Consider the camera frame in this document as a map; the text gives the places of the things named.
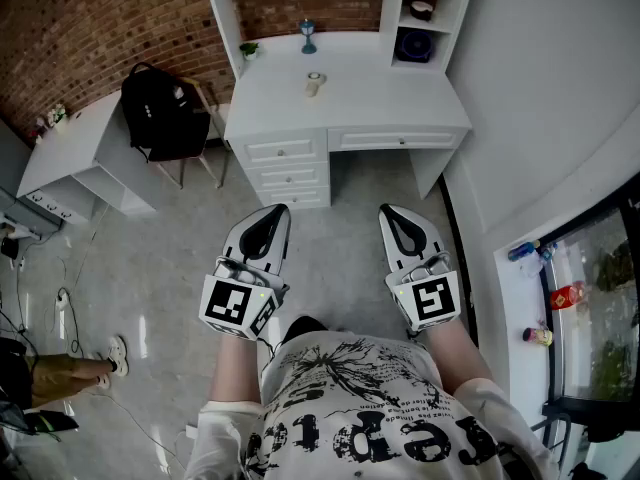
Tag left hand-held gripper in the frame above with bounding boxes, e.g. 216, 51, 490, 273
199, 204, 291, 342

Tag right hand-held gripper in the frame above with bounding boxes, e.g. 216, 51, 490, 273
378, 204, 462, 333

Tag person's right forearm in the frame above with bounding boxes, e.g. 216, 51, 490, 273
424, 320, 496, 399

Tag person's left forearm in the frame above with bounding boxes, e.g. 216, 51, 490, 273
208, 335, 264, 407

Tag white desk with hutch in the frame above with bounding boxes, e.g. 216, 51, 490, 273
199, 0, 479, 212

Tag black shorts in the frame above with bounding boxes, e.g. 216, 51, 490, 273
282, 316, 329, 344

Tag wooden chair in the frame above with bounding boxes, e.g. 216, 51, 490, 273
149, 75, 231, 190

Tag black backpack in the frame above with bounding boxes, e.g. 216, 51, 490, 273
120, 61, 211, 163

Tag pink and yellow bottle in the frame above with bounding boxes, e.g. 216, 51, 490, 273
523, 321, 554, 348

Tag red bottle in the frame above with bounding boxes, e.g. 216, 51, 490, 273
549, 281, 586, 312

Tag white printed t-shirt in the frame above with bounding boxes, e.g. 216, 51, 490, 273
184, 330, 559, 480

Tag blue lantern lamp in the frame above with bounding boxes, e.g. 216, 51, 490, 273
298, 17, 318, 55

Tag grey cabinet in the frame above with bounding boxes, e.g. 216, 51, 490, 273
0, 187, 62, 242

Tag black office chair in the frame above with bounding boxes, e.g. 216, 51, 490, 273
0, 400, 80, 439

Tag black window frame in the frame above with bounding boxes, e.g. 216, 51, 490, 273
538, 172, 640, 419

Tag black floor cable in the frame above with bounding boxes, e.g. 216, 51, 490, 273
58, 287, 84, 357

